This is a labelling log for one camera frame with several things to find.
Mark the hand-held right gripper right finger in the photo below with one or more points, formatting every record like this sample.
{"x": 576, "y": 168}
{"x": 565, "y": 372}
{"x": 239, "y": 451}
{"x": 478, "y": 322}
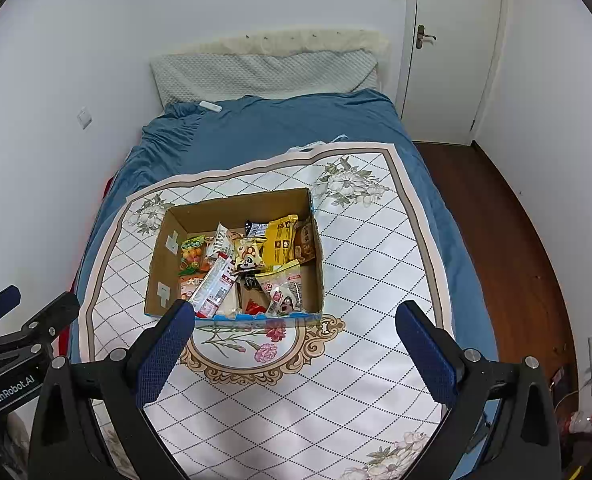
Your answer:
{"x": 425, "y": 355}

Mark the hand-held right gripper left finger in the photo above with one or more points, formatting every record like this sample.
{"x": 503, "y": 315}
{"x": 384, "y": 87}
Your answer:
{"x": 161, "y": 355}

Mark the beige snack packet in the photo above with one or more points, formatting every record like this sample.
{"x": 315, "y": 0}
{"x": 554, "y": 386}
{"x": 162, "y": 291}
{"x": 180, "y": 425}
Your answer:
{"x": 228, "y": 306}

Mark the red white long packet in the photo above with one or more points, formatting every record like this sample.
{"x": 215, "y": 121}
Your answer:
{"x": 211, "y": 287}

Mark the small red snack packet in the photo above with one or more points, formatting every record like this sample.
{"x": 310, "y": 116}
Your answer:
{"x": 255, "y": 306}

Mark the clear plastic snack packet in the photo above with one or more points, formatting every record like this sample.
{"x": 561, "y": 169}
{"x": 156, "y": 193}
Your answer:
{"x": 283, "y": 290}

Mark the cardboard box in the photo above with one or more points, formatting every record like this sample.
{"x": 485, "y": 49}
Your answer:
{"x": 306, "y": 280}

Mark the white floral printed blanket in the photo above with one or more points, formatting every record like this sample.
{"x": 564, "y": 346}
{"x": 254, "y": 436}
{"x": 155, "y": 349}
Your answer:
{"x": 365, "y": 280}

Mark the green orange gummy packet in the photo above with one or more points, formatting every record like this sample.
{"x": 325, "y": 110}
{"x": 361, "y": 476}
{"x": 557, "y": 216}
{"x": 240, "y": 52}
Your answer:
{"x": 193, "y": 255}

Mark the white brown snack packet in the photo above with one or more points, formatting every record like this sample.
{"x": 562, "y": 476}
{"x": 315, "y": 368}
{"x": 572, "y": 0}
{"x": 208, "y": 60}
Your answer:
{"x": 222, "y": 240}

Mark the small orange panda packet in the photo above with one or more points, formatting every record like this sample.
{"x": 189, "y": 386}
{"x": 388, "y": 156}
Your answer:
{"x": 248, "y": 255}

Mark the black snack packet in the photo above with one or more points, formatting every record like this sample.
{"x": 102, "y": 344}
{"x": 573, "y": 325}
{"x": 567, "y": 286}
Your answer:
{"x": 256, "y": 229}

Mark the yellow snack packet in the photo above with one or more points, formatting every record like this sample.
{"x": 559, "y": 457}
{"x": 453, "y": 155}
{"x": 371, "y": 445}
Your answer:
{"x": 281, "y": 240}

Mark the white plastic bag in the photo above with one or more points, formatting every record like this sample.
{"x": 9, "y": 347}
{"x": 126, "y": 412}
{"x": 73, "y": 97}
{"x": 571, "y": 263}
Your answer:
{"x": 581, "y": 420}

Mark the white remote control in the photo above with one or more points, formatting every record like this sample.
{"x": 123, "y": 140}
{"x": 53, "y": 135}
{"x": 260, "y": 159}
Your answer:
{"x": 210, "y": 106}

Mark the blue bed sheet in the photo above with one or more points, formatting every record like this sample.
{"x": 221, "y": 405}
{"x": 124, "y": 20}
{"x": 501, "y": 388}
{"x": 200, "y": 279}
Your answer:
{"x": 276, "y": 120}

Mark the white door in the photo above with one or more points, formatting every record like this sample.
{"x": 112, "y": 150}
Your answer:
{"x": 455, "y": 60}

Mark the grey textured pillow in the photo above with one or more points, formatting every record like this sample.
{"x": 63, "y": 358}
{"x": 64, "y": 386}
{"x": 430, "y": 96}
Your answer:
{"x": 266, "y": 77}

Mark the cream fleece cloth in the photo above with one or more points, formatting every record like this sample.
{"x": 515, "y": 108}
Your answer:
{"x": 301, "y": 42}

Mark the white wall socket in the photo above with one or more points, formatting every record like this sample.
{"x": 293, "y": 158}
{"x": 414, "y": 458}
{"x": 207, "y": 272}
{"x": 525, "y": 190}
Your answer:
{"x": 84, "y": 118}

